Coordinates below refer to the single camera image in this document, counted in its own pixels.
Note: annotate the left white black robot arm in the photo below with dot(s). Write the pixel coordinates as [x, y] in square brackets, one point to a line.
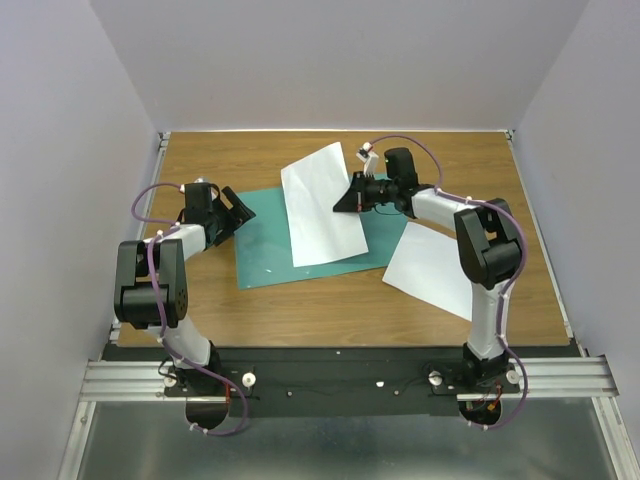
[151, 287]

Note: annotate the right table edge rail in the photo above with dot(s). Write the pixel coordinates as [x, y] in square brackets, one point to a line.
[510, 137]

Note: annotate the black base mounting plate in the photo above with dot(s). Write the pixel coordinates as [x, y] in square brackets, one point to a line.
[334, 382]

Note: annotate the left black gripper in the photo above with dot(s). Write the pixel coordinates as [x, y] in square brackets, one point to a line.
[237, 216]

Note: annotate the white paper sheet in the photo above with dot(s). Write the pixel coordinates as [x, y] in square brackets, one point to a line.
[425, 265]
[311, 187]

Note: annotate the metal sheet front panel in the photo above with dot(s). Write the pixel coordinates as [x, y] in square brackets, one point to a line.
[550, 439]

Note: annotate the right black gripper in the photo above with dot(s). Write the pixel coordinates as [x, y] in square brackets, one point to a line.
[354, 200]

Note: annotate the table edge rail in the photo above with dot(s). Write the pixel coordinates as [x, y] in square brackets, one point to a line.
[146, 174]
[510, 137]

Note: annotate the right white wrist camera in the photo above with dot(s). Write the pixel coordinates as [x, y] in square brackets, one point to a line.
[369, 158]

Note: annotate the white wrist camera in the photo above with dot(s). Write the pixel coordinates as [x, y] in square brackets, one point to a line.
[199, 180]
[369, 158]

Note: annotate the aluminium extrusion rail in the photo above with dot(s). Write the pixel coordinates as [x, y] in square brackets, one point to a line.
[577, 377]

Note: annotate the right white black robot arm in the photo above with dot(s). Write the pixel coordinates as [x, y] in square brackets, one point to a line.
[492, 252]

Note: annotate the left table edge rail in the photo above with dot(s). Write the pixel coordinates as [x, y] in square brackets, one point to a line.
[146, 174]

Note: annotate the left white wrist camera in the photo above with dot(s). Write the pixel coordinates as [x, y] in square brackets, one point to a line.
[199, 180]

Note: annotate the teal paper folder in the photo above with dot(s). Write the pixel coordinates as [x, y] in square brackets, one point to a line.
[263, 248]

